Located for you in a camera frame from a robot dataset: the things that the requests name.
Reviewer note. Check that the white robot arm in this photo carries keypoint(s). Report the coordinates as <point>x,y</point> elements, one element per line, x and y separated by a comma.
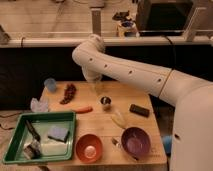
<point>192,97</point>

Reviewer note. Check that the wooden box with bowl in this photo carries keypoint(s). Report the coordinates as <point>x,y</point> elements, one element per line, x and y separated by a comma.
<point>127,29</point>

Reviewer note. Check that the blue sponge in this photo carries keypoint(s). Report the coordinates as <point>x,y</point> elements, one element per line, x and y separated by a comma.
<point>58,133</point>

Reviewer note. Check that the cup with orange contents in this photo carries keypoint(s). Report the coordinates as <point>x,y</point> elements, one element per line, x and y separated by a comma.
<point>98,85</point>

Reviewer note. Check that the blue tape roll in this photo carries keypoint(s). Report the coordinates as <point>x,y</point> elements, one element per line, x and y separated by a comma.
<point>167,143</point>

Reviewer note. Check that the green plastic tray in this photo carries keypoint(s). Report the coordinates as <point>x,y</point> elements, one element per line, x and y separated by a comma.
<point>51,150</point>

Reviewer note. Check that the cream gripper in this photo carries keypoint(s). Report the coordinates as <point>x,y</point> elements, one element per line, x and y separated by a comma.
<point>94,79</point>

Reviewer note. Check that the yellow banana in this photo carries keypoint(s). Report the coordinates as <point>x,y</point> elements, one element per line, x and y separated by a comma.
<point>118,119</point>

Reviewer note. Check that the black brush in tray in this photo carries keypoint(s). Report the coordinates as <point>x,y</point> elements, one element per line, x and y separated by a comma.
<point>32,150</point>

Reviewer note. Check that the grey metal post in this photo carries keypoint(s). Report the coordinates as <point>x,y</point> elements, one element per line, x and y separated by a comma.
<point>96,23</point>

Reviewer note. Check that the red bowl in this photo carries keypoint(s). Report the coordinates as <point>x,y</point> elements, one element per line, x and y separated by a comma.
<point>89,148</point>

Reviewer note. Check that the blue plastic cup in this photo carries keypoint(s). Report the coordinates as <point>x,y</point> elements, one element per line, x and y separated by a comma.
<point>50,84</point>

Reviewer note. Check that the purple bowl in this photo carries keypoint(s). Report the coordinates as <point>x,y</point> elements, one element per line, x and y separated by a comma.
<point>135,142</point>

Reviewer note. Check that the black rectangular block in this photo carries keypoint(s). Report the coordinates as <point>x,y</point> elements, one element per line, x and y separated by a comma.
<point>139,110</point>

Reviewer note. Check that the black monitor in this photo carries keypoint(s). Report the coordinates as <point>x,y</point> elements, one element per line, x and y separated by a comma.
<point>162,15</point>

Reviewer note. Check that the orange carrot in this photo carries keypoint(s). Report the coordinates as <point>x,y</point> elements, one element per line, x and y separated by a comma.
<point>83,110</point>

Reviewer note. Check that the dark red grape bunch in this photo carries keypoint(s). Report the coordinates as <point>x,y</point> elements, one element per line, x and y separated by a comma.
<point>69,94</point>

